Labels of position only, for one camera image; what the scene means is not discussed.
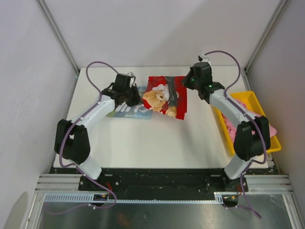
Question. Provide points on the grey slotted cable duct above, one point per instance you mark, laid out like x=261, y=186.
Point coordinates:
x=209, y=198

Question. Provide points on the aluminium frame post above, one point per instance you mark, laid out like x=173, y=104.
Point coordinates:
x=271, y=25
x=57, y=34

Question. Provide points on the blue printed t shirt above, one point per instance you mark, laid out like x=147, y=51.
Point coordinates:
x=125, y=111

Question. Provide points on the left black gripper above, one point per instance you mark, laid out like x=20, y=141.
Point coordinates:
x=137, y=100

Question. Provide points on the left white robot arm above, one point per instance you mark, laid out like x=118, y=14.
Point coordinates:
x=72, y=142

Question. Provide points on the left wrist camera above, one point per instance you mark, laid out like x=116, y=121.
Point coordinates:
x=124, y=80

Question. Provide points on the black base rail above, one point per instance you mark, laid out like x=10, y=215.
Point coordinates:
x=138, y=182

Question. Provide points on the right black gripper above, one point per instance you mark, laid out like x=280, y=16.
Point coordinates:
x=186, y=81

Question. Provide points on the pink t shirt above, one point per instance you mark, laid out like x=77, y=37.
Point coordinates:
x=232, y=130

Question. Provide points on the red t shirt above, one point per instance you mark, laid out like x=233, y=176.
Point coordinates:
x=166, y=95

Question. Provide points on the left aluminium frame post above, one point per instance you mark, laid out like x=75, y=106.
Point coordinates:
x=57, y=34

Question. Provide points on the right aluminium frame post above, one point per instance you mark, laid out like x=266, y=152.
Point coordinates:
x=271, y=25

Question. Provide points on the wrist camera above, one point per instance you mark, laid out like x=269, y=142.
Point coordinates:
x=204, y=58
x=124, y=80

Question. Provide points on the yellow plastic tray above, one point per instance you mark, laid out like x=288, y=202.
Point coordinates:
x=249, y=100

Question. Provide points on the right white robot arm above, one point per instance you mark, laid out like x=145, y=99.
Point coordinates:
x=252, y=137

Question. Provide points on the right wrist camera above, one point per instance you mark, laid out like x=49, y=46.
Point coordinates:
x=204, y=58

